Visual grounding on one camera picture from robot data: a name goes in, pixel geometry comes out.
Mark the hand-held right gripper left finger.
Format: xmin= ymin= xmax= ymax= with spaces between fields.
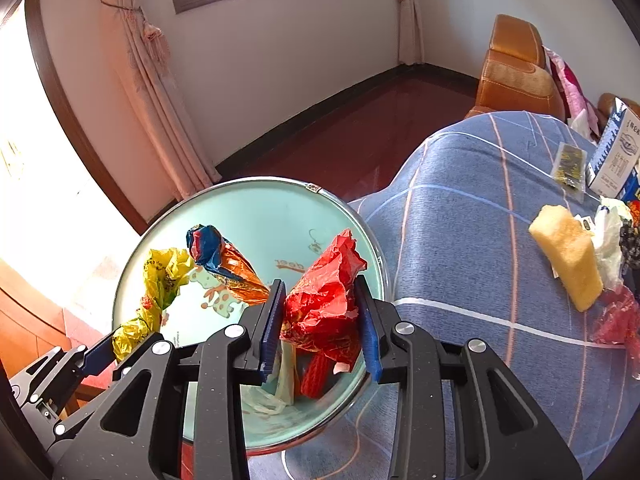
xmin=52 ymin=280 xmax=288 ymax=480

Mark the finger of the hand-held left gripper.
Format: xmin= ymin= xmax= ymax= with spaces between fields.
xmin=112 ymin=357 xmax=151 ymax=382
xmin=75 ymin=332 xmax=121 ymax=378

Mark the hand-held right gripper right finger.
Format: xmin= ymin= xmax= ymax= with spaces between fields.
xmin=352 ymin=274 xmax=583 ymax=480

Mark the white plastic bag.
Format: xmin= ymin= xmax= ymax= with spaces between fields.
xmin=242 ymin=342 xmax=301 ymax=415

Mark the red plastic bag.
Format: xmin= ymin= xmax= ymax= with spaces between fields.
xmin=280 ymin=228 xmax=368 ymax=366

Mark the long orange wrapper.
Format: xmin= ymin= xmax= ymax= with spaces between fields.
xmin=217 ymin=244 xmax=273 ymax=307

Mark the red foam net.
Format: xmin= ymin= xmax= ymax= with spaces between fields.
xmin=300 ymin=352 xmax=336 ymax=400

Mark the yellow plastic bag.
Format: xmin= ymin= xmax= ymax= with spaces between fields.
xmin=111 ymin=247 xmax=196 ymax=363

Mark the blue wrapper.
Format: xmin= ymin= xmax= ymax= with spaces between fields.
xmin=186 ymin=224 xmax=228 ymax=278

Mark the light blue giraffe print bucket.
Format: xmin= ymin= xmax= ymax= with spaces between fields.
xmin=111 ymin=176 xmax=386 ymax=453

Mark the yellow sponge block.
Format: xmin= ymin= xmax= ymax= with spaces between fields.
xmin=528 ymin=204 xmax=604 ymax=312

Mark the pink clear wrapper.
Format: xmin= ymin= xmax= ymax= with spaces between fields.
xmin=589 ymin=285 xmax=640 ymax=346

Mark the black snack packet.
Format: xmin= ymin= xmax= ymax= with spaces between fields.
xmin=551 ymin=142 xmax=587 ymax=195

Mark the black foam net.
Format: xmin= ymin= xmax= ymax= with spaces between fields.
xmin=619 ymin=222 xmax=640 ymax=276

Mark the blue plaid cloth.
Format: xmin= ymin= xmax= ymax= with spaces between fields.
xmin=280 ymin=110 xmax=640 ymax=480

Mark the long pink curtain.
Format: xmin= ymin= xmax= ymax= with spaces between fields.
xmin=85 ymin=0 xmax=221 ymax=201

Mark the orange leather chaise sofa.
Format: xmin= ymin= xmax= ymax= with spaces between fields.
xmin=465 ymin=14 xmax=566 ymax=121

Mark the blue and white carton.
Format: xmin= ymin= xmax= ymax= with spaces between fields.
xmin=620 ymin=170 xmax=640 ymax=203

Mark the tall white milk carton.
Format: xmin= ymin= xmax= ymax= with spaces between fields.
xmin=585 ymin=99 xmax=640 ymax=198

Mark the narrow pink curtain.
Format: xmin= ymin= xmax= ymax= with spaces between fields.
xmin=395 ymin=0 xmax=426 ymax=66

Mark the pink floral pillow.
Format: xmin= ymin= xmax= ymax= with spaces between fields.
xmin=542 ymin=46 xmax=601 ymax=131

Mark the orange leather wide sofa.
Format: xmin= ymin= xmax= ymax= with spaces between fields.
xmin=597 ymin=92 xmax=626 ymax=121

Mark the brown wooden door frame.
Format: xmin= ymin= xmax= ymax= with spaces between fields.
xmin=24 ymin=0 xmax=148 ymax=235

